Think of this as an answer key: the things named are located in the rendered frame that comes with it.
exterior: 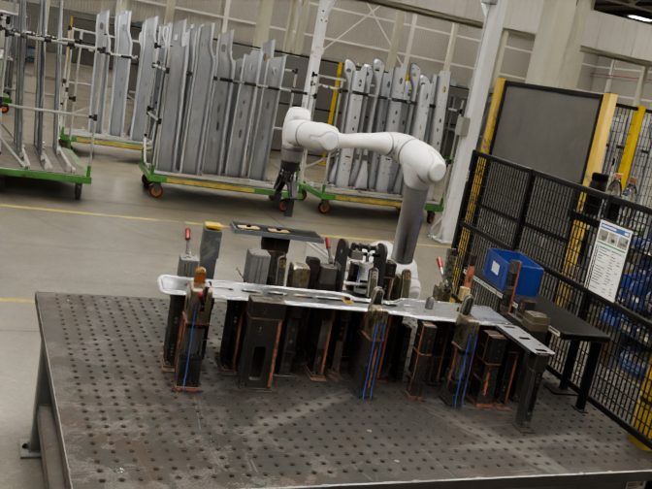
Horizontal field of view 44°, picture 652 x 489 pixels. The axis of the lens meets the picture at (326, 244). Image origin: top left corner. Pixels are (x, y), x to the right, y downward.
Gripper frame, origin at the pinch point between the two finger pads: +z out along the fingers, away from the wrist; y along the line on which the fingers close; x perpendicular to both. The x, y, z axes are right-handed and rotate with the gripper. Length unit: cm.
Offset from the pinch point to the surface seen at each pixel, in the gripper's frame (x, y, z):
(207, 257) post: 28.2, 0.1, 21.9
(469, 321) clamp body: -51, -68, 21
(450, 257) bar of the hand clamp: -65, -30, 7
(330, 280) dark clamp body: -16.2, -21.7, 22.2
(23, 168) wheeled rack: 40, 577, 97
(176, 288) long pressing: 49, -33, 25
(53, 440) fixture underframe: 77, 6, 102
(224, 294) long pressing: 32, -37, 25
